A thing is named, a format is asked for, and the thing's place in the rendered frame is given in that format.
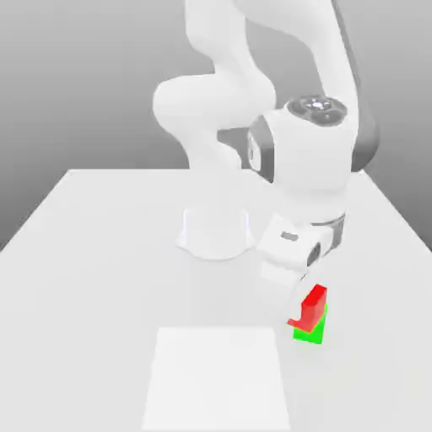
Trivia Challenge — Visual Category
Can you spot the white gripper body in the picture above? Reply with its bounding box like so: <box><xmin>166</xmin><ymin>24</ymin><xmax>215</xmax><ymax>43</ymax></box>
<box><xmin>258</xmin><ymin>261</ymin><xmax>321</xmax><ymax>310</ymax></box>

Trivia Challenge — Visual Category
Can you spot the small red cube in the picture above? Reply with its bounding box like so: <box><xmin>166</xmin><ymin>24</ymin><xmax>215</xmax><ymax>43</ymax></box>
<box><xmin>286</xmin><ymin>283</ymin><xmax>328</xmax><ymax>332</ymax></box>

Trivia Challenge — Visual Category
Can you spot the small green cube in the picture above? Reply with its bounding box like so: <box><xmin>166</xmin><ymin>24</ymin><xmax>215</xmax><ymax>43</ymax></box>
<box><xmin>292</xmin><ymin>303</ymin><xmax>329</xmax><ymax>346</ymax></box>

